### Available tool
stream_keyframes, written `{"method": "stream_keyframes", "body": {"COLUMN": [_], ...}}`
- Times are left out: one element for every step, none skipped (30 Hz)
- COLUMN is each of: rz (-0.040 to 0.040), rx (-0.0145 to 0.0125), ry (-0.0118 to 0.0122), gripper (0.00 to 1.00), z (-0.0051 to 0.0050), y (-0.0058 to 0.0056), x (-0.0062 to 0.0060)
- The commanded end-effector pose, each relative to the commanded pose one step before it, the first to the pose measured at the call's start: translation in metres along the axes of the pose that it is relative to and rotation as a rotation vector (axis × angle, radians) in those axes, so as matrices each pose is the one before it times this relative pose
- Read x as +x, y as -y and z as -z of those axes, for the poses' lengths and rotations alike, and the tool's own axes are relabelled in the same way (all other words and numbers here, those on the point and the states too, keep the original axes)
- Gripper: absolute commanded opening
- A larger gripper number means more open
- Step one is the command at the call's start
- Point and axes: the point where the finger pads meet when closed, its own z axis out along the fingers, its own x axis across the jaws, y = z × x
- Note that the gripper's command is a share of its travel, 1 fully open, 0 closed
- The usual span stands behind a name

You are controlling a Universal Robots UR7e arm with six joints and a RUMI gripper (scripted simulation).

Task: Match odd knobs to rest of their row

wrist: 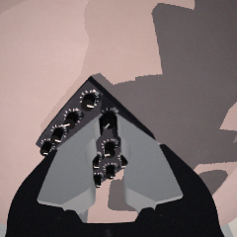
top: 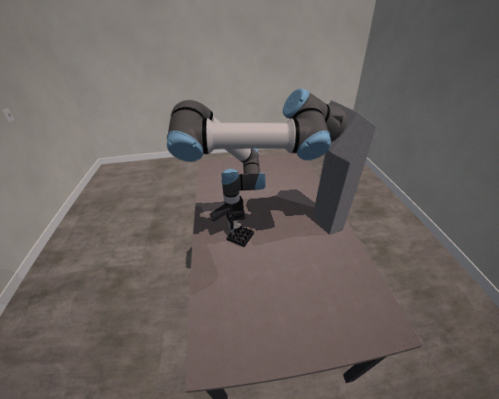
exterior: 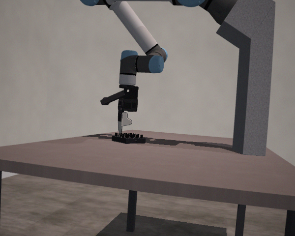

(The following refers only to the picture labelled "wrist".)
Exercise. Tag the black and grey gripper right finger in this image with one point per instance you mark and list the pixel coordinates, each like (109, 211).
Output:
(157, 177)

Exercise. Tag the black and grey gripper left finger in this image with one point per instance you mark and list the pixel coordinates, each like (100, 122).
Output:
(62, 180)

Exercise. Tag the dark grey knob box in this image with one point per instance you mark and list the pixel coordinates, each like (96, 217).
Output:
(93, 98)

